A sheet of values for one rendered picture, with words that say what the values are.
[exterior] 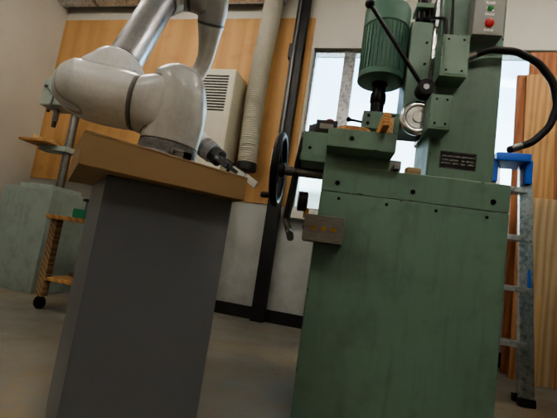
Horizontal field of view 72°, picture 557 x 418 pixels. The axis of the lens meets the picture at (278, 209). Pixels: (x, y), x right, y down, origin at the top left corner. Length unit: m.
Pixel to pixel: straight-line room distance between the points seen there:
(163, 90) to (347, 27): 2.48
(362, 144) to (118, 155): 0.71
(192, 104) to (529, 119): 2.39
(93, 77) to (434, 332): 1.17
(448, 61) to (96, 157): 1.13
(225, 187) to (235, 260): 2.09
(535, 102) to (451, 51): 1.65
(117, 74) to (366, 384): 1.11
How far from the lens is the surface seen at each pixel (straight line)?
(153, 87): 1.08
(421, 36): 1.66
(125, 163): 0.86
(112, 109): 1.10
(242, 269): 2.97
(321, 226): 1.16
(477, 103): 1.55
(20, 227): 3.18
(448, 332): 1.30
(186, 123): 1.05
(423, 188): 1.29
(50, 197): 3.04
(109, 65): 1.15
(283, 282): 2.89
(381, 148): 1.23
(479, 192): 1.34
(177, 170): 0.89
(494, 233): 1.34
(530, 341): 2.14
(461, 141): 1.49
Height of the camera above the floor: 0.48
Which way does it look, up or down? 7 degrees up
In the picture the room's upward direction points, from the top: 9 degrees clockwise
